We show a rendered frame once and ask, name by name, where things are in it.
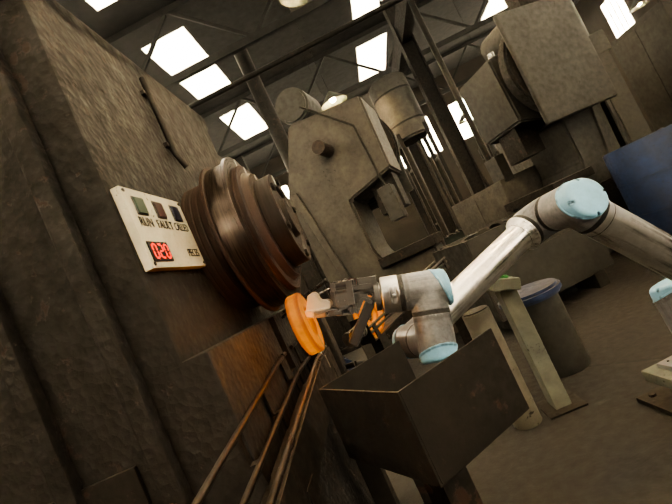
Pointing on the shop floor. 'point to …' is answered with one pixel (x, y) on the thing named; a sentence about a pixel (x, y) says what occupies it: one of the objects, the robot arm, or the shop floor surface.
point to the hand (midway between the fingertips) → (301, 316)
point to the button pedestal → (535, 351)
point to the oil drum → (646, 176)
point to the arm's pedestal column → (658, 399)
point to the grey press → (543, 99)
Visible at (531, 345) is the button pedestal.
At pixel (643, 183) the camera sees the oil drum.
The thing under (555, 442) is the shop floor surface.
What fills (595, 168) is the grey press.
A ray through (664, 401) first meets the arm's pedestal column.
